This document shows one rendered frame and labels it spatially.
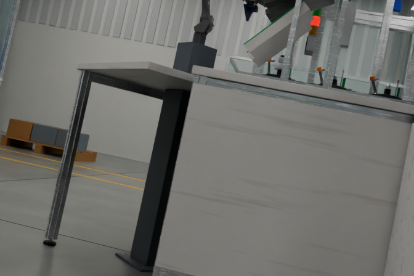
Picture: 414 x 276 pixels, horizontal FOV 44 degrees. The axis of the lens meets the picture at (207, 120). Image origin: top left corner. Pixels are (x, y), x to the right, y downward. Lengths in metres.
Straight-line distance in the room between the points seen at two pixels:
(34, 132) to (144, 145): 3.52
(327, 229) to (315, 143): 0.28
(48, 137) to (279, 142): 6.38
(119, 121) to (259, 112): 9.49
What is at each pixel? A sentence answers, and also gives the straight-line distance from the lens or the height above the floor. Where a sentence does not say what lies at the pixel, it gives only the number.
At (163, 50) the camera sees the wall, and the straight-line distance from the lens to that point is 11.10.
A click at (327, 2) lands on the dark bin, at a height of 1.29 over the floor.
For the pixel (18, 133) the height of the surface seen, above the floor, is 0.21.
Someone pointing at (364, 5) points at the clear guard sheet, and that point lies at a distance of 4.00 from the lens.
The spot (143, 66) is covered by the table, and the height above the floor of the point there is 0.84.
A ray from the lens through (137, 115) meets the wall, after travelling 11.04.
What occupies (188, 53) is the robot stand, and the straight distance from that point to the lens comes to 2.42.
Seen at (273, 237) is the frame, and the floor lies 0.35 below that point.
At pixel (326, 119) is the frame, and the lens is 1.73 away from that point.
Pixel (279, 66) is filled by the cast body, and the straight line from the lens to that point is 2.48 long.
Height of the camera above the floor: 0.60
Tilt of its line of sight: 3 degrees up
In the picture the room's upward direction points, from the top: 12 degrees clockwise
